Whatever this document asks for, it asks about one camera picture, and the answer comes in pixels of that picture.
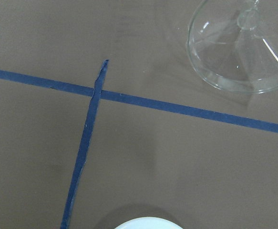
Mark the white ceramic lid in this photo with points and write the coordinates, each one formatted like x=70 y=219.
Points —
x=148 y=223

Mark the clear glass funnel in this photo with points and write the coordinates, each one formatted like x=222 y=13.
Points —
x=233 y=44

